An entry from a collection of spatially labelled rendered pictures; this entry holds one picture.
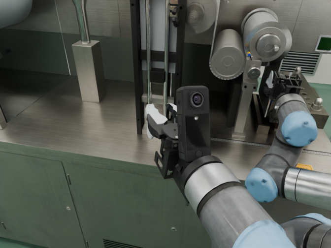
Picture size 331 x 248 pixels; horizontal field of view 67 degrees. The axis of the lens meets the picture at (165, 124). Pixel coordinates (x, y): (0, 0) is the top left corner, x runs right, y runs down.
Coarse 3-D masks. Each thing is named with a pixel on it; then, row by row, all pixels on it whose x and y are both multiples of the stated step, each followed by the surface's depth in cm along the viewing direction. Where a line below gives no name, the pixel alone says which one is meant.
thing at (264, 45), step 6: (264, 36) 80; (270, 36) 79; (276, 36) 79; (258, 42) 81; (264, 42) 81; (270, 42) 81; (276, 42) 80; (258, 48) 82; (264, 48) 82; (270, 48) 81; (264, 54) 83; (270, 54) 82
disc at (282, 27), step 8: (264, 24) 80; (272, 24) 79; (280, 24) 79; (288, 32) 80; (248, 40) 83; (288, 40) 81; (248, 48) 85; (288, 48) 82; (248, 56) 86; (280, 56) 84; (264, 64) 87; (272, 64) 86
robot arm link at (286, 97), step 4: (284, 96) 68; (288, 96) 68; (292, 96) 67; (296, 96) 67; (300, 96) 68; (280, 100) 69; (284, 100) 67; (288, 100) 66; (300, 100) 66; (276, 104) 70; (280, 104) 68; (276, 108) 69; (276, 112) 70
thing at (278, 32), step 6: (264, 30) 80; (270, 30) 80; (276, 30) 80; (258, 36) 82; (282, 36) 80; (252, 42) 83; (282, 42) 81; (252, 48) 84; (282, 48) 82; (252, 54) 85; (258, 54) 85; (276, 54) 84; (264, 60) 86; (270, 60) 85
